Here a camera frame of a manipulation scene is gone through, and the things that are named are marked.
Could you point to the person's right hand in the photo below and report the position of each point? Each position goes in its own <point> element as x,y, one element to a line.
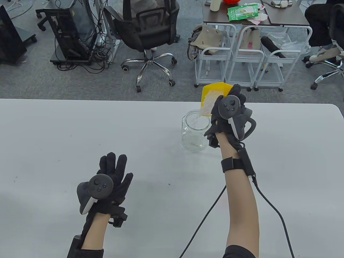
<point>215,118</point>

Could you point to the person's left hand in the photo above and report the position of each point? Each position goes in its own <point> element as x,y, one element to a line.
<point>119,185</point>

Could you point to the person's left thumb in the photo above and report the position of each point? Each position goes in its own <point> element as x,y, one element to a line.
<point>128,180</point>

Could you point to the person's right fingers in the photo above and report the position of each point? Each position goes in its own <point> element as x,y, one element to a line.
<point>238,92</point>

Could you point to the person's left middle finger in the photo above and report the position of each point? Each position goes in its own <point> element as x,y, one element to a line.
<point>111,162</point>

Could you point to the yellow plastic scoop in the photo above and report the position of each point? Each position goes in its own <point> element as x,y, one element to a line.
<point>215,86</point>

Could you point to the person's left forearm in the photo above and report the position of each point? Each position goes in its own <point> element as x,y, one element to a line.
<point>94,231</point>

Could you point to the person's right forearm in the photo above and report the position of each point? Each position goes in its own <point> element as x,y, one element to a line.
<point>239,204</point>

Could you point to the grey motion controller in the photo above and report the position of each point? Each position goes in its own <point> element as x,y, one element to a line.
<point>228,106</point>
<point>98,185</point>

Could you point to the white metal cart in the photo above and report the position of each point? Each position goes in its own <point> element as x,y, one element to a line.
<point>271,72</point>
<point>212,67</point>
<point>243,70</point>

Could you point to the white rice in scoop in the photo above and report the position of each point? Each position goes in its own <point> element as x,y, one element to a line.
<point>209,100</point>

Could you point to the beige tote bag red print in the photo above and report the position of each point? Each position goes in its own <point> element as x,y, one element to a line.
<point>250,40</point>

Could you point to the clear glass jar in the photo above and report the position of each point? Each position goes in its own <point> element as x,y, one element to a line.
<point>196,129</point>

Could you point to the black folded umbrella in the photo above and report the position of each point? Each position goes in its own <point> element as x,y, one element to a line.
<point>271,45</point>

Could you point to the beige cloth bag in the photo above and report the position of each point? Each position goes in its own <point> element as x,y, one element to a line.
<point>208,37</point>

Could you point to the white rice in jar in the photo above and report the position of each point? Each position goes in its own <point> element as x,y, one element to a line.
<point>194,142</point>

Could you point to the clear plastic bag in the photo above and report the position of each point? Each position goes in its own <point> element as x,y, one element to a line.
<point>293,44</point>

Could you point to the pink white wrapper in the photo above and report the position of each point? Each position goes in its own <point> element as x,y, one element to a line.
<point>259,18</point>

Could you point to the brown table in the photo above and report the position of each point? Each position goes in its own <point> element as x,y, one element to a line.
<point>215,16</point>
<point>290,16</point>

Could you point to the green snack packet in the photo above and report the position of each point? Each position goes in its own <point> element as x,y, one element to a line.
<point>242,12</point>

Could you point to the white bottle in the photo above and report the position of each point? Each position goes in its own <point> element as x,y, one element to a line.
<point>215,5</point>

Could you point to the orange bowl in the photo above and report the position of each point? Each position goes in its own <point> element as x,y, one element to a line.
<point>231,1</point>

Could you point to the black chrome office chair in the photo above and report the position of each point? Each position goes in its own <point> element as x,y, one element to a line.
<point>330,68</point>

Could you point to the grey white pouch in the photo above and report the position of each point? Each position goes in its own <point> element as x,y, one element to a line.
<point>279,3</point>

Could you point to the black mesh office chair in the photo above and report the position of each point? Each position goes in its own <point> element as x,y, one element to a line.
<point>145,29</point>

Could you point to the black computer tower on cart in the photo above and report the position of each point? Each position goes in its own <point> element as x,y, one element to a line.
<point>72,27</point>

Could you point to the black monitor stand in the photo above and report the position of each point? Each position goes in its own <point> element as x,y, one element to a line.
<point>10,40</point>

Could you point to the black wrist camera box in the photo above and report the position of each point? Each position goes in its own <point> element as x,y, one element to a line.
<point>73,247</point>

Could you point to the white desk frame leg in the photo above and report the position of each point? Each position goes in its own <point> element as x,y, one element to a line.
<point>108,35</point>

